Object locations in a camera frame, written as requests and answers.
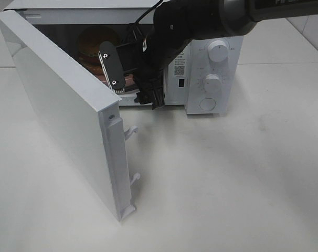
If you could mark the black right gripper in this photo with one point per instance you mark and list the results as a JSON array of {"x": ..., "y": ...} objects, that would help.
[{"x": 144, "y": 59}]

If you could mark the pink round plate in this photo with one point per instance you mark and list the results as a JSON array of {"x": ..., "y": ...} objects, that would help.
[{"x": 128, "y": 80}]

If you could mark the round white door-release button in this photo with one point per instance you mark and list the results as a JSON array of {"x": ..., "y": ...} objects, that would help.
[{"x": 207, "y": 104}]

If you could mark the white timer knob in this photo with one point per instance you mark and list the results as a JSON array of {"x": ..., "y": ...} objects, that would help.
[{"x": 212, "y": 83}]

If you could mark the white microwave door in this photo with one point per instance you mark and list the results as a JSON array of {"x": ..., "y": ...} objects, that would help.
[{"x": 77, "y": 110}]

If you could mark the toy hamburger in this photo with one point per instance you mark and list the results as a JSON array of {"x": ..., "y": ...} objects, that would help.
[{"x": 88, "y": 44}]

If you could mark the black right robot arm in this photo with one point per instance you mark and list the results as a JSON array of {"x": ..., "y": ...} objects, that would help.
[{"x": 175, "y": 25}]

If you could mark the white microwave oven body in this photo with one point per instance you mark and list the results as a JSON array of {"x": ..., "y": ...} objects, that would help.
[{"x": 199, "y": 78}]

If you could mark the white upper power knob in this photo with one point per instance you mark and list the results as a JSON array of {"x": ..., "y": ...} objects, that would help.
[{"x": 218, "y": 50}]

